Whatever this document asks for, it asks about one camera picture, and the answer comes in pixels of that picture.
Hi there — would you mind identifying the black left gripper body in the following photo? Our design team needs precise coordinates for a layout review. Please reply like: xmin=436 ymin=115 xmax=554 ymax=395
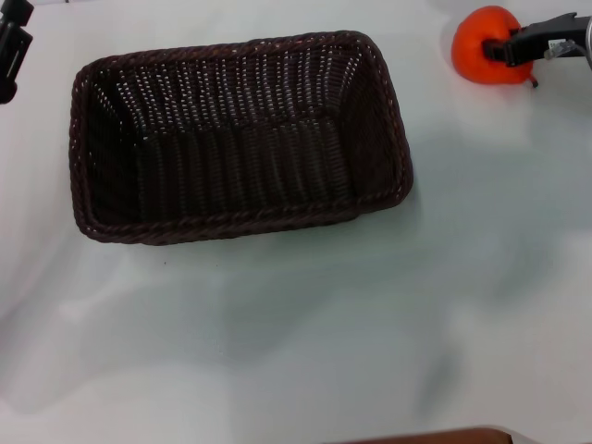
xmin=0 ymin=0 xmax=36 ymax=24

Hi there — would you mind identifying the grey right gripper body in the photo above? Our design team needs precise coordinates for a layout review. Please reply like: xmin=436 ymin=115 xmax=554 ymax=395
xmin=571 ymin=15 xmax=592 ymax=71

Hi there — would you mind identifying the orange pear-shaped toy fruit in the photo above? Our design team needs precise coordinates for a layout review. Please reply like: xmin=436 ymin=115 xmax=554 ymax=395
xmin=450 ymin=5 xmax=540 ymax=90

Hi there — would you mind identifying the dark brown woven basket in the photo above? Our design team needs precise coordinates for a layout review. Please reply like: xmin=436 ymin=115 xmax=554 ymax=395
xmin=70 ymin=30 xmax=414 ymax=246

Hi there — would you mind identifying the brown wooden board edge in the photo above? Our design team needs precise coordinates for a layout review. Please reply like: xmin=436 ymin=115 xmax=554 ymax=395
xmin=351 ymin=427 xmax=514 ymax=444

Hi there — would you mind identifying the clear cable plug connector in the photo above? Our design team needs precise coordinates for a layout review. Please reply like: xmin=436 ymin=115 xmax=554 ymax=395
xmin=544 ymin=38 xmax=577 ymax=60

